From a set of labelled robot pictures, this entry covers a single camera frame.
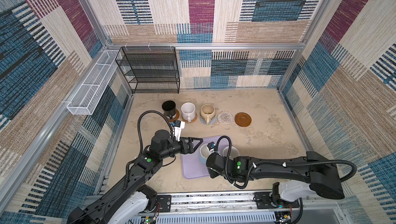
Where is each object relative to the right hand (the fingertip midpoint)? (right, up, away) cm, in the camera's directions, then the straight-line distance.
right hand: (210, 167), depth 79 cm
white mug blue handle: (-3, +8, -1) cm, 9 cm away
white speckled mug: (-13, +27, +24) cm, 38 cm away
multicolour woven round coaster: (+11, +23, +26) cm, 37 cm away
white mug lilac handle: (+13, +5, +5) cm, 14 cm away
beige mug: (-1, +27, +24) cm, 36 cm away
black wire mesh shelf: (-41, +56, +31) cm, 76 cm away
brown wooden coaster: (-22, +23, +24) cm, 40 cm away
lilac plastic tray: (-10, -2, +8) cm, 13 cm away
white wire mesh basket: (-73, +33, +13) cm, 82 cm away
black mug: (-25, +30, +20) cm, 43 cm away
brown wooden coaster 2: (+23, +22, +24) cm, 40 cm away
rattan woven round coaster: (-10, +21, +23) cm, 33 cm away
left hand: (-6, +15, -7) cm, 18 cm away
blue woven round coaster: (+1, +20, +19) cm, 28 cm away
